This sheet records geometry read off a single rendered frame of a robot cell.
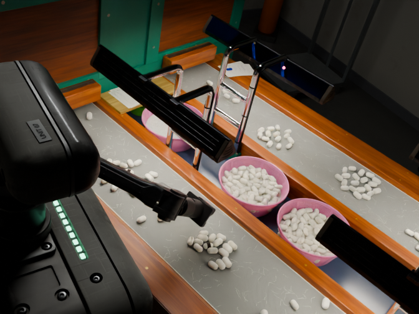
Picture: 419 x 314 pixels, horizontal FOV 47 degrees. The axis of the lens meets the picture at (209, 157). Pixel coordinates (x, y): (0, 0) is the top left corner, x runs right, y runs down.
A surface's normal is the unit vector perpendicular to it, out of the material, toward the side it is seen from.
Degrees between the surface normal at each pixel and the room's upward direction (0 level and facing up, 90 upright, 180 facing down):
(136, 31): 90
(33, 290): 0
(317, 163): 0
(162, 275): 0
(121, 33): 90
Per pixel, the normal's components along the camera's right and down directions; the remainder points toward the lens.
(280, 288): 0.18, -0.75
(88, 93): 0.70, 0.55
